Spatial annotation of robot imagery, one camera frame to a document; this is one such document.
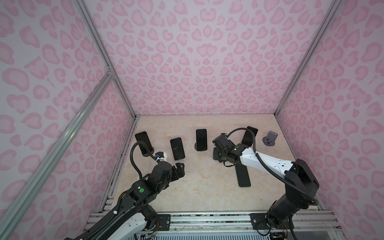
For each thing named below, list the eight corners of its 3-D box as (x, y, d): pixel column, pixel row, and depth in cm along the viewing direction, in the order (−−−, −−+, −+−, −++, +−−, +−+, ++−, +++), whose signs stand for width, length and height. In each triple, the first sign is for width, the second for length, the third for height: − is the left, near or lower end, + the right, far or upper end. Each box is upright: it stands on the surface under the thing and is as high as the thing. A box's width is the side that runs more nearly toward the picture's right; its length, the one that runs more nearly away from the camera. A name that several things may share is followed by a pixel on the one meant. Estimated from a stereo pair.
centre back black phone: (196, 152, 101) (196, 141, 91) (196, 140, 107) (196, 129, 98) (206, 152, 101) (207, 141, 91) (205, 140, 107) (206, 129, 98)
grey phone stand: (261, 143, 105) (265, 136, 98) (263, 137, 108) (267, 129, 101) (271, 147, 103) (276, 139, 96) (273, 141, 106) (278, 133, 99)
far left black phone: (145, 157, 100) (137, 142, 86) (143, 149, 104) (135, 134, 90) (154, 153, 101) (147, 138, 88) (151, 146, 105) (144, 130, 92)
